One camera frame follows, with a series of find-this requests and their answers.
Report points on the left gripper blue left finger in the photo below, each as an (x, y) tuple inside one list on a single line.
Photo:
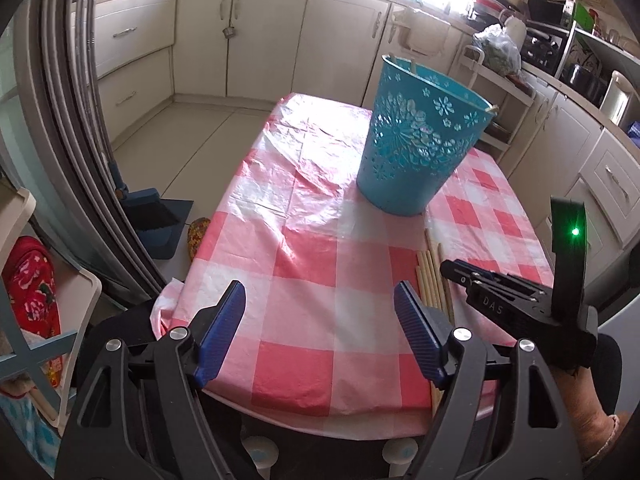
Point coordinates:
[(213, 330)]

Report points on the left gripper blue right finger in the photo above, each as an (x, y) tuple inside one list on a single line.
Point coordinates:
[(427, 330)]

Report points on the person right hand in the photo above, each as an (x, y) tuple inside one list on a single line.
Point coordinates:
[(593, 428)]

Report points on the red white checkered tablecloth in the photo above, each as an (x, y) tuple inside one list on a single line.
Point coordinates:
[(319, 348)]

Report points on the blue dustpan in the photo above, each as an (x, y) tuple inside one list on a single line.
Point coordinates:
[(158, 222)]

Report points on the white shelf rack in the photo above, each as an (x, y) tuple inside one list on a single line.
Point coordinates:
[(46, 306)]

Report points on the blue perforated plastic basket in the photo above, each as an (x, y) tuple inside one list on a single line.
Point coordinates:
[(421, 128)]

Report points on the white rolling storage cart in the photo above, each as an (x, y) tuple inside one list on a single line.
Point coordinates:
[(511, 97)]

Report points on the white electric kettle pot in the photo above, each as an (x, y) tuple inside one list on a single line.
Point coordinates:
[(621, 102)]

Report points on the green vegetables plastic bag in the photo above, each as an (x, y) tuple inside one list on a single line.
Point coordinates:
[(501, 53)]

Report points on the black microwave oven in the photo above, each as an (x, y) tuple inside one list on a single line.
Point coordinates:
[(544, 46)]

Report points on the white thermos jug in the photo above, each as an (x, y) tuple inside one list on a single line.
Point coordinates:
[(516, 30)]

